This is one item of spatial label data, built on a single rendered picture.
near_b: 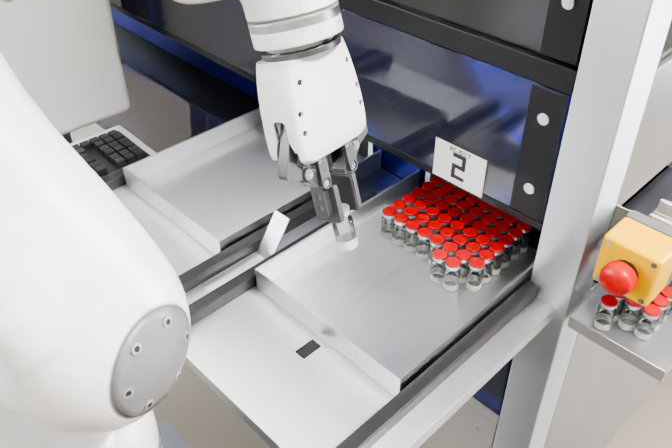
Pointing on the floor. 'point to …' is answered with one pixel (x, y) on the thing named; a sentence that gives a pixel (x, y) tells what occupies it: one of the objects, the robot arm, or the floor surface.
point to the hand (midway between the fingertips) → (336, 196)
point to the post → (590, 171)
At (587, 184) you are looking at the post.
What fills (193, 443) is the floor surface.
